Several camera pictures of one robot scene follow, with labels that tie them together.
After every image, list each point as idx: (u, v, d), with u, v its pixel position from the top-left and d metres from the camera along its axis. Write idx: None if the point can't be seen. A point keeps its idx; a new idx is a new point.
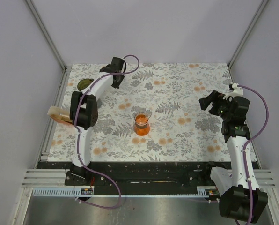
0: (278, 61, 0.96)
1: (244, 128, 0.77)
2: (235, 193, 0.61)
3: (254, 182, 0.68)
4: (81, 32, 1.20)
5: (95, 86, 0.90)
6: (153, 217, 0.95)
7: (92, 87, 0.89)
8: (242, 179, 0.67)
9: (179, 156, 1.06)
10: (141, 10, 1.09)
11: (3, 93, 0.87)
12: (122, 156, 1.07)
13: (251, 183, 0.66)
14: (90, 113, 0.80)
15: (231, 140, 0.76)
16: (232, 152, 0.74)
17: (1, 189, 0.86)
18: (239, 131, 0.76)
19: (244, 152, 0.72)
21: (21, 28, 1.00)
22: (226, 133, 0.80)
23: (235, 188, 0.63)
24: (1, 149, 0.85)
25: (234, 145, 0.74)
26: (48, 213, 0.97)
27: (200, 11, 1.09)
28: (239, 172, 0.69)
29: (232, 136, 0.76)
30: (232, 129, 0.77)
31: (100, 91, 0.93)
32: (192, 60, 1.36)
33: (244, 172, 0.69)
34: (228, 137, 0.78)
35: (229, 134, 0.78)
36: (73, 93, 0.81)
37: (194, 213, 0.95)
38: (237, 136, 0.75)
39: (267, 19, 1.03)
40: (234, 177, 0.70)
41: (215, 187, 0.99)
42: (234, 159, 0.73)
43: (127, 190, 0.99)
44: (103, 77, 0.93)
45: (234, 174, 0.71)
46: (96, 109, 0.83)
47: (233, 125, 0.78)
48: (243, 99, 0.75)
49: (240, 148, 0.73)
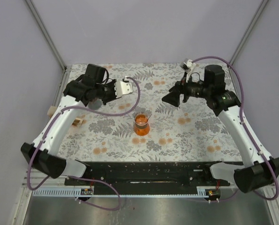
0: (278, 61, 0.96)
1: (231, 97, 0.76)
2: (255, 171, 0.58)
3: (265, 151, 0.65)
4: (81, 32, 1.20)
5: (51, 130, 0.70)
6: (153, 217, 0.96)
7: (47, 133, 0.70)
8: (254, 154, 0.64)
9: (179, 156, 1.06)
10: (141, 10, 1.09)
11: (3, 93, 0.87)
12: (122, 156, 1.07)
13: (264, 154, 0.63)
14: (46, 171, 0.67)
15: (225, 116, 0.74)
16: (232, 127, 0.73)
17: (1, 188, 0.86)
18: (228, 101, 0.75)
19: (243, 123, 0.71)
21: (21, 28, 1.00)
22: (214, 107, 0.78)
23: (253, 167, 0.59)
24: (1, 149, 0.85)
25: (231, 120, 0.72)
26: (48, 213, 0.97)
27: (199, 11, 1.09)
28: (248, 146, 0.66)
29: (224, 110, 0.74)
30: (221, 101, 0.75)
31: (65, 130, 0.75)
32: (192, 60, 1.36)
33: (252, 145, 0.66)
34: (220, 110, 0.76)
35: (218, 108, 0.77)
36: (22, 149, 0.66)
37: (194, 213, 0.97)
38: (229, 108, 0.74)
39: (268, 18, 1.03)
40: (245, 155, 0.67)
41: (214, 187, 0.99)
42: (238, 135, 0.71)
43: (127, 190, 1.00)
44: (63, 111, 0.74)
45: (244, 151, 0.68)
46: (58, 160, 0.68)
47: (220, 97, 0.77)
48: (215, 66, 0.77)
49: (238, 121, 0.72)
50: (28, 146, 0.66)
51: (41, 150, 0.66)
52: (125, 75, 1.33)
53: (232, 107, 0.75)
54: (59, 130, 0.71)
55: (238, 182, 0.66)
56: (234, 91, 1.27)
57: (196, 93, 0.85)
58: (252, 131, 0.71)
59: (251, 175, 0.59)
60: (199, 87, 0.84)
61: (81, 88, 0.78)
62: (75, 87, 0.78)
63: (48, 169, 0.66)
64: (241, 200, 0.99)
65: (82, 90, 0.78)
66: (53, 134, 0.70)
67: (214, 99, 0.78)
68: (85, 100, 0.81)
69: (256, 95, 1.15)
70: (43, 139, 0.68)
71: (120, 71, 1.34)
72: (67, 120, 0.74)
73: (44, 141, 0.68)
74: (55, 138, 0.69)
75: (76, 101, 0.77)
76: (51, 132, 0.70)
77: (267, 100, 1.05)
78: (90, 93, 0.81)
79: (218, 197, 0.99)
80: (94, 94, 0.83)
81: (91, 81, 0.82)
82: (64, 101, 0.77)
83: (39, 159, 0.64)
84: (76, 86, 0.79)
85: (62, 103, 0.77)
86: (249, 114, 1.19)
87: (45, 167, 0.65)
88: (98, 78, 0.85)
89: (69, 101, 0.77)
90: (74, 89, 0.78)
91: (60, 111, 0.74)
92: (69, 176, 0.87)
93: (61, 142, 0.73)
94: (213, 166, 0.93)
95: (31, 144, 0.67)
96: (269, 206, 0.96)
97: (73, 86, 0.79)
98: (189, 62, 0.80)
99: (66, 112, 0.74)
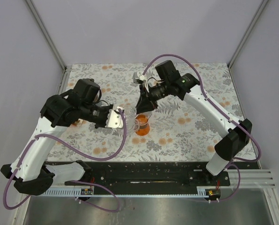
0: (278, 62, 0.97)
1: (188, 78, 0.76)
2: (232, 138, 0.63)
3: (234, 116, 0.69)
4: (81, 32, 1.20)
5: (26, 157, 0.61)
6: (152, 216, 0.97)
7: (23, 160, 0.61)
8: (226, 123, 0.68)
9: (179, 156, 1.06)
10: (142, 9, 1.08)
11: (3, 93, 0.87)
12: (122, 156, 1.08)
13: (234, 120, 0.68)
14: (29, 192, 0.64)
15: (189, 98, 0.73)
16: (200, 106, 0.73)
17: (1, 188, 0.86)
18: (187, 82, 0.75)
19: (208, 99, 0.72)
21: (21, 29, 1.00)
22: (178, 93, 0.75)
23: (230, 135, 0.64)
24: (2, 150, 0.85)
25: (196, 100, 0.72)
26: (47, 213, 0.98)
27: (200, 11, 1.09)
28: (219, 118, 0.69)
29: (187, 92, 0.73)
30: (181, 84, 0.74)
31: (46, 153, 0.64)
32: (193, 60, 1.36)
33: (222, 116, 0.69)
34: (183, 94, 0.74)
35: (182, 92, 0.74)
36: (1, 170, 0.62)
37: (194, 213, 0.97)
38: (192, 90, 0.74)
39: (268, 19, 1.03)
40: (218, 126, 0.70)
41: (215, 187, 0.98)
42: (207, 111, 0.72)
43: (126, 190, 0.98)
44: (38, 137, 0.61)
45: (216, 123, 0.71)
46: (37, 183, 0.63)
47: (179, 81, 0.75)
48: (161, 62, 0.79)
49: (203, 98, 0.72)
50: (6, 169, 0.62)
51: (18, 178, 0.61)
52: (125, 75, 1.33)
53: (193, 87, 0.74)
54: (36, 158, 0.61)
55: (220, 153, 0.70)
56: (234, 91, 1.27)
57: (163, 94, 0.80)
58: (216, 103, 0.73)
59: (229, 142, 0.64)
60: (159, 86, 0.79)
61: (61, 108, 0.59)
62: (52, 106, 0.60)
63: (29, 191, 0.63)
64: (241, 200, 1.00)
65: (62, 110, 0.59)
66: (28, 162, 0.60)
67: (175, 85, 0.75)
68: (62, 122, 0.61)
69: (256, 95, 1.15)
70: (19, 167, 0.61)
71: (120, 71, 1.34)
72: (45, 146, 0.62)
73: (19, 168, 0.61)
74: (30, 167, 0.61)
75: (52, 125, 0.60)
76: (26, 159, 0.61)
77: (267, 100, 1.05)
78: (72, 116, 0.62)
79: (218, 197, 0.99)
80: (78, 116, 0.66)
81: (78, 100, 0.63)
82: (40, 123, 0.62)
83: (15, 185, 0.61)
84: (55, 103, 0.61)
85: (40, 126, 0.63)
86: (249, 114, 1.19)
87: (26, 191, 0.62)
88: (89, 98, 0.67)
89: (45, 123, 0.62)
90: (50, 108, 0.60)
91: (35, 136, 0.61)
92: (65, 181, 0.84)
93: (41, 165, 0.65)
94: (207, 166, 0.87)
95: (8, 168, 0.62)
96: (269, 206, 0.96)
97: (51, 103, 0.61)
98: (138, 74, 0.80)
99: (41, 139, 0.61)
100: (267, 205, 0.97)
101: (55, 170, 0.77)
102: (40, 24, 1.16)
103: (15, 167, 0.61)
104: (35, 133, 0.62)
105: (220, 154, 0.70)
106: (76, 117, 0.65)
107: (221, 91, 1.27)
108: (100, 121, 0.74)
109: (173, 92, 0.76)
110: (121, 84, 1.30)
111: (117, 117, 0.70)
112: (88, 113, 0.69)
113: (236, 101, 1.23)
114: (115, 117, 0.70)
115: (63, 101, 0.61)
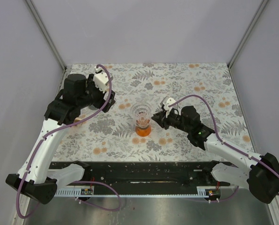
0: None
1: (205, 129, 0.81)
2: (258, 175, 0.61)
3: (254, 153, 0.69)
4: (81, 32, 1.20)
5: (36, 159, 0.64)
6: (153, 216, 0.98)
7: (32, 162, 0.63)
8: (247, 161, 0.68)
9: (179, 156, 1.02)
10: (143, 9, 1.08)
11: (3, 92, 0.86)
12: (122, 156, 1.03)
13: (254, 158, 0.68)
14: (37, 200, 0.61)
15: (209, 146, 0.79)
16: (218, 150, 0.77)
17: (1, 187, 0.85)
18: (204, 133, 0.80)
19: (224, 142, 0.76)
21: (21, 28, 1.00)
22: (198, 144, 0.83)
23: (254, 172, 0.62)
24: (2, 149, 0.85)
25: (214, 145, 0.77)
26: (49, 213, 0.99)
27: (200, 10, 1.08)
28: (240, 156, 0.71)
29: (204, 141, 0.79)
30: (199, 136, 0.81)
31: (51, 155, 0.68)
32: (193, 60, 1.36)
33: (241, 153, 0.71)
34: (203, 145, 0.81)
35: (201, 143, 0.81)
36: (7, 181, 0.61)
37: (194, 213, 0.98)
38: (207, 139, 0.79)
39: (268, 18, 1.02)
40: (240, 165, 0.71)
41: (215, 187, 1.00)
42: (225, 152, 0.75)
43: (127, 191, 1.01)
44: (47, 137, 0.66)
45: (237, 162, 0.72)
46: (45, 188, 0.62)
47: (196, 132, 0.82)
48: (188, 109, 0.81)
49: (219, 143, 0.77)
50: (12, 178, 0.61)
51: (27, 182, 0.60)
52: (125, 75, 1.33)
53: (209, 136, 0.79)
54: (45, 158, 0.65)
55: (257, 196, 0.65)
56: (235, 91, 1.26)
57: (175, 126, 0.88)
58: (233, 144, 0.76)
59: (256, 180, 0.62)
60: (177, 122, 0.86)
61: (63, 109, 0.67)
62: (55, 110, 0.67)
63: (40, 197, 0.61)
64: (240, 200, 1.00)
65: (65, 111, 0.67)
66: (38, 163, 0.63)
67: (194, 137, 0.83)
68: (67, 122, 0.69)
69: (257, 95, 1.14)
70: (28, 170, 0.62)
71: (120, 71, 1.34)
72: (52, 146, 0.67)
73: (29, 172, 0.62)
74: (40, 167, 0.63)
75: (58, 123, 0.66)
76: (35, 161, 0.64)
77: (267, 100, 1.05)
78: (74, 114, 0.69)
79: (218, 197, 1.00)
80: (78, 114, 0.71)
81: (72, 98, 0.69)
82: (47, 125, 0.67)
83: (26, 190, 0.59)
84: (57, 106, 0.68)
85: (45, 127, 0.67)
86: (250, 114, 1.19)
87: (38, 196, 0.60)
88: (79, 92, 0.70)
89: (51, 123, 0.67)
90: (55, 111, 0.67)
91: (43, 137, 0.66)
92: (68, 183, 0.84)
93: (48, 168, 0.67)
94: (212, 171, 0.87)
95: (15, 176, 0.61)
96: (270, 206, 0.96)
97: (54, 107, 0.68)
98: (167, 102, 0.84)
99: (49, 138, 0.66)
100: (267, 205, 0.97)
101: (55, 176, 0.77)
102: (40, 24, 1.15)
103: (23, 172, 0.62)
104: (42, 134, 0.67)
105: (258, 198, 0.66)
106: (77, 116, 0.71)
107: (221, 91, 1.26)
108: (97, 99, 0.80)
109: (193, 142, 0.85)
110: (121, 84, 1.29)
111: (101, 74, 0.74)
112: (86, 101, 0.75)
113: (236, 101, 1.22)
114: (101, 76, 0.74)
115: (63, 104, 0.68)
